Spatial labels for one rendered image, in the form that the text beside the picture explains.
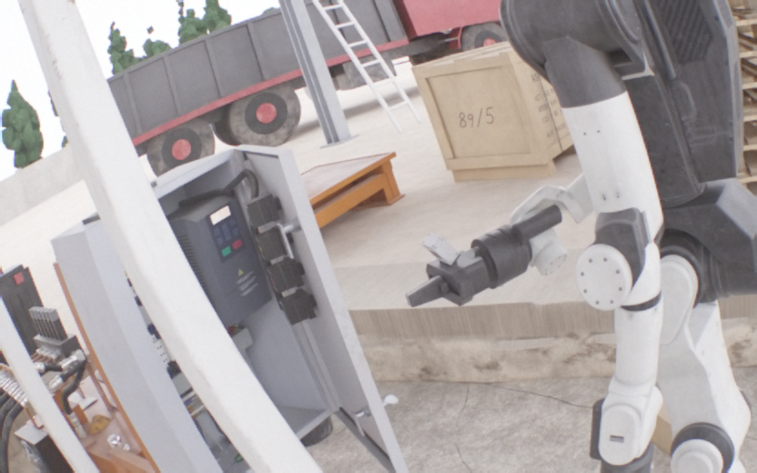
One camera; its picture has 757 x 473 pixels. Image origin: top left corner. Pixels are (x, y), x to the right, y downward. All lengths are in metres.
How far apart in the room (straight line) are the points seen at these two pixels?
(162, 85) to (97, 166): 8.77
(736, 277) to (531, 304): 1.71
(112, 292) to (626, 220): 0.84
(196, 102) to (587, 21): 9.04
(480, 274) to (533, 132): 2.90
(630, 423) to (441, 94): 3.66
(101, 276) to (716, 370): 1.06
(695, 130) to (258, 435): 0.68
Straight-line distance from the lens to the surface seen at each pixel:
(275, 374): 1.59
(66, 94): 0.81
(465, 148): 4.35
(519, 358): 2.62
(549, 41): 0.68
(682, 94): 0.81
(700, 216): 0.88
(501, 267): 1.12
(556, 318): 2.50
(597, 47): 0.68
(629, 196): 0.70
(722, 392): 1.09
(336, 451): 2.65
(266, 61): 9.76
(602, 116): 0.68
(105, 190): 0.79
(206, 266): 1.33
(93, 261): 1.16
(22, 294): 3.72
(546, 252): 1.16
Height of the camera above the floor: 1.36
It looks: 15 degrees down
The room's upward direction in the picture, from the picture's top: 19 degrees counter-clockwise
